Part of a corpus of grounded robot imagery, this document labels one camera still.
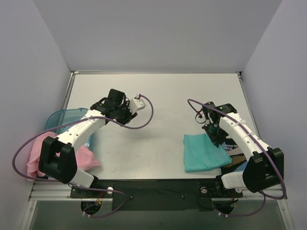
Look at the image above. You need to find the teal t shirt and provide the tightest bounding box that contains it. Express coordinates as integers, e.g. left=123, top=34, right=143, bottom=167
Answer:
left=183, top=134, right=232, bottom=173

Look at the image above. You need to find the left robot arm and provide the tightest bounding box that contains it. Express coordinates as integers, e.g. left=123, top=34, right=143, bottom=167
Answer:
left=38, top=89, right=146, bottom=197

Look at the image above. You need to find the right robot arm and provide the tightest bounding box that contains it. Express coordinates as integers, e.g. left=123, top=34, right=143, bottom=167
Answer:
left=202, top=102, right=284, bottom=196

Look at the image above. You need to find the black printed t shirt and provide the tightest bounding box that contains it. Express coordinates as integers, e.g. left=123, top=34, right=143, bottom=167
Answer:
left=221, top=138, right=248, bottom=174

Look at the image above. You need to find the blue plastic bin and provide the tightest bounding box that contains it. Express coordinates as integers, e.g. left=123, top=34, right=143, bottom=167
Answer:
left=45, top=108, right=94, bottom=151

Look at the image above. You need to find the pink t shirt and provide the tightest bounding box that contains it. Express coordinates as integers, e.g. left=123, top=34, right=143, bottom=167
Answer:
left=27, top=131, right=101, bottom=178

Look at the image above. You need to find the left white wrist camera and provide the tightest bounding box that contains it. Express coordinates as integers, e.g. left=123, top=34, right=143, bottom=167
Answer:
left=129, top=98, right=146, bottom=114

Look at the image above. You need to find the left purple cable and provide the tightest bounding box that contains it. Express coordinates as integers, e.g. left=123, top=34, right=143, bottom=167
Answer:
left=11, top=93, right=154, bottom=219

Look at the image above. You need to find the purple cable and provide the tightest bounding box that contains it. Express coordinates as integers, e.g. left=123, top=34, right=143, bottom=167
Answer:
left=11, top=93, right=154, bottom=219
left=187, top=98, right=287, bottom=218

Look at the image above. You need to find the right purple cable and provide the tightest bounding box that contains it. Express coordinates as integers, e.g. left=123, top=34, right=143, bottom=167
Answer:
left=187, top=98, right=287, bottom=218

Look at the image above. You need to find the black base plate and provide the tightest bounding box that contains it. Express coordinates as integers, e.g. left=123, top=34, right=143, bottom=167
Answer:
left=71, top=178, right=243, bottom=211

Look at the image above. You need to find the aluminium rail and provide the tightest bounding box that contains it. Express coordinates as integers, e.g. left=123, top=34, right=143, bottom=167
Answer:
left=28, top=182, right=283, bottom=201

